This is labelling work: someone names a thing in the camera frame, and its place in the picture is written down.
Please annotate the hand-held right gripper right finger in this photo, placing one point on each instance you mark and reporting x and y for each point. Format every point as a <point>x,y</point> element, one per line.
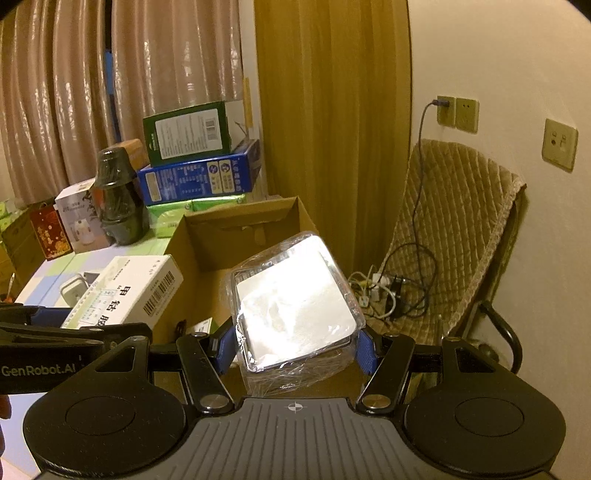
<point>367,351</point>

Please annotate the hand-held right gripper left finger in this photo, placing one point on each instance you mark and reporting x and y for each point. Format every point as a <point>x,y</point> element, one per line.
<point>226,347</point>

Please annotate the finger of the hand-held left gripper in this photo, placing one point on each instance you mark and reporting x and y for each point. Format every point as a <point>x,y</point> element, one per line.
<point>51,316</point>
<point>115,331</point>

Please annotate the white medicine box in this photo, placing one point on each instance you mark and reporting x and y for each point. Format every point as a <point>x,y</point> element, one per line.
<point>134,281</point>

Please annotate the clear plastic box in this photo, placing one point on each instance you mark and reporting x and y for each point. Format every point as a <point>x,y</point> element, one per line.
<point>295,304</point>

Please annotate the white charger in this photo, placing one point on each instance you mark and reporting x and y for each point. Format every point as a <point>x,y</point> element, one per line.
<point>74,290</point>

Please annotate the white power strip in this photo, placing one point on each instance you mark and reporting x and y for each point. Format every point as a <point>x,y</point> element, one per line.
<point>374,286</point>

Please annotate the black plug adapter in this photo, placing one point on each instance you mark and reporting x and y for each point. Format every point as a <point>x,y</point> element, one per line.
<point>398,287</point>

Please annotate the red gift box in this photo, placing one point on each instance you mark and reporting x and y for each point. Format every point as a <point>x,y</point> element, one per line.
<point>51,233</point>

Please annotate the white appliance box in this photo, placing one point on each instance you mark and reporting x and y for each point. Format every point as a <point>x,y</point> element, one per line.
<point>76,217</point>

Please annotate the stack of green tissue packs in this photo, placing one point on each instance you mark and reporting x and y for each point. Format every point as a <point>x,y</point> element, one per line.
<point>11,212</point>

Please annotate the green tissue pack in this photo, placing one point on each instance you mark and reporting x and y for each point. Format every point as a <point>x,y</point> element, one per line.
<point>175,214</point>

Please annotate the dark green wrapped jar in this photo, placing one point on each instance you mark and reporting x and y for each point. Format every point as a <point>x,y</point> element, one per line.
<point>117,198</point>

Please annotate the blue carton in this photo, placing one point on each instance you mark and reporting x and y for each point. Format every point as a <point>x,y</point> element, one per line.
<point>198,177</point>

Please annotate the quilted chair cover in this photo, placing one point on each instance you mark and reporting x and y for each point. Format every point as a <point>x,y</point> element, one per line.
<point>461,207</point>

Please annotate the brown cardboard carton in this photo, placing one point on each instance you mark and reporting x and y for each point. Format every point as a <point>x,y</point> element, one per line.
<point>134,154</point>

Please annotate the green carton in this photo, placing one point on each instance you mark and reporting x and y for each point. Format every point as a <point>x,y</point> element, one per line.
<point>184,134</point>

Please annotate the beige curtain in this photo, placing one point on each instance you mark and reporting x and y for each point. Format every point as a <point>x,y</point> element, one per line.
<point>55,92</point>

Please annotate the golden curtain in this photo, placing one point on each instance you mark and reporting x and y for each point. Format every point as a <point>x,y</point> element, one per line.
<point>332,115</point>

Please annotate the black frame chair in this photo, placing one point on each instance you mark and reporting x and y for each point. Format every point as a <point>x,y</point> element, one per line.
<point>508,332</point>

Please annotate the double wall socket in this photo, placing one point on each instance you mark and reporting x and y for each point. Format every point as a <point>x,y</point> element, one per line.
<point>464,115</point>

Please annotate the single wall socket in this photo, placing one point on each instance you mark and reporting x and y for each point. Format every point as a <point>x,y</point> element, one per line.
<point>560,143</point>

